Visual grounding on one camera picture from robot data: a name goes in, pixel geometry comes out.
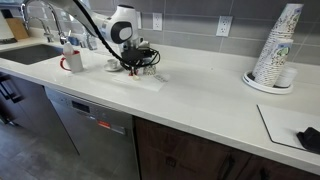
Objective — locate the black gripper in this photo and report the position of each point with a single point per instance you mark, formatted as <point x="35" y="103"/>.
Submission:
<point x="136" y="55"/>

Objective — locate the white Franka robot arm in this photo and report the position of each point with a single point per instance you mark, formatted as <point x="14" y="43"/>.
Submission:
<point x="113" y="25"/>

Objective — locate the patterned paper coffee cup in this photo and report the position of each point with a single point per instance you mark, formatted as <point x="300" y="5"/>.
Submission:
<point x="150" y="69"/>

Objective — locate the small white espresso cup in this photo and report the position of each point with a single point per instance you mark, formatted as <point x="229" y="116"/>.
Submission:
<point x="112" y="63"/>

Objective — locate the short patterned paper cup stack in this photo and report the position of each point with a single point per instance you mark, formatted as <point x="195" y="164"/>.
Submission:
<point x="275" y="65"/>

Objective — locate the tall patterned paper cup stack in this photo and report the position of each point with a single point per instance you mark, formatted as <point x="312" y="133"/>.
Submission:
<point x="280" y="30"/>

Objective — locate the white cup lid stack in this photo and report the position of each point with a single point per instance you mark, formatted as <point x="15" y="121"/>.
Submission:
<point x="286" y="77"/>

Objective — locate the white paper napkin mat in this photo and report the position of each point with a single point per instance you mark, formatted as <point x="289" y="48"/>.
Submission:
<point x="146" y="83"/>

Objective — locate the white saucer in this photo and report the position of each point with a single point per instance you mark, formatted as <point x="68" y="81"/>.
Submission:
<point x="112" y="69"/>

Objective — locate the small patterned sugar sachet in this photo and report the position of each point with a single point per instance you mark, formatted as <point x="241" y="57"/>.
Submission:
<point x="161" y="78"/>

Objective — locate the clear plastic water bottle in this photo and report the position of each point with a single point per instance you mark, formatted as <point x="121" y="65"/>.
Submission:
<point x="91" y="42"/>

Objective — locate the blue sponge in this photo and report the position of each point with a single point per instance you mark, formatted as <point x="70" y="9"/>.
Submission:
<point x="74" y="40"/>

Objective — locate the white rounded scrubber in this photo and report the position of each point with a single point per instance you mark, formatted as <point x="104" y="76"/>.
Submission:
<point x="68" y="48"/>

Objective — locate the stainless steel dishwasher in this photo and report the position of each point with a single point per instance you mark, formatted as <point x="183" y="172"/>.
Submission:
<point x="96" y="133"/>

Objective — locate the tall chrome kitchen faucet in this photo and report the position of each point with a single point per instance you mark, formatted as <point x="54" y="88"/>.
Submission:
<point x="56" y="23"/>

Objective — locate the brown wooden cabinet door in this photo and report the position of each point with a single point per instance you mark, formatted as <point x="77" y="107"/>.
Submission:
<point x="283" y="171"/>
<point x="180" y="153"/>

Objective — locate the small chrome faucet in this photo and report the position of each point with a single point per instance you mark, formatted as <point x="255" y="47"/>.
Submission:
<point x="46" y="31"/>

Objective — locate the dark undermount sink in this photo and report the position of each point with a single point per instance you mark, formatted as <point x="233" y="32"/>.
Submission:
<point x="30" y="53"/>

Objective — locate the dark grey lower cabinet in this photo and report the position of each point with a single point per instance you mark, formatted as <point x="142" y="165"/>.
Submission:
<point x="30" y="113"/>

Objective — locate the wooden cutting board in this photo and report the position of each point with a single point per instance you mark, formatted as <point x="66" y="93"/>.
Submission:
<point x="16" y="28"/>

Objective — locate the white round tray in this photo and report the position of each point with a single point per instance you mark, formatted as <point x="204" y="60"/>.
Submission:
<point x="263" y="87"/>

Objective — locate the white rectangular board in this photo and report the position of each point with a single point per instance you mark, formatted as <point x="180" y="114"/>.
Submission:
<point x="283" y="125"/>

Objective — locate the black cloth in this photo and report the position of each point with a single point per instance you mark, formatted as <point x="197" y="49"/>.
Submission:
<point x="310" y="139"/>

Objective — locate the white light switch plate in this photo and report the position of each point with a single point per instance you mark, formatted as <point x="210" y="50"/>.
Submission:
<point x="139" y="20"/>

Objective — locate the white wall power outlet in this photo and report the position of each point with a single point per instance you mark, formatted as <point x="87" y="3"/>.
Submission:
<point x="224" y="26"/>
<point x="157" y="21"/>

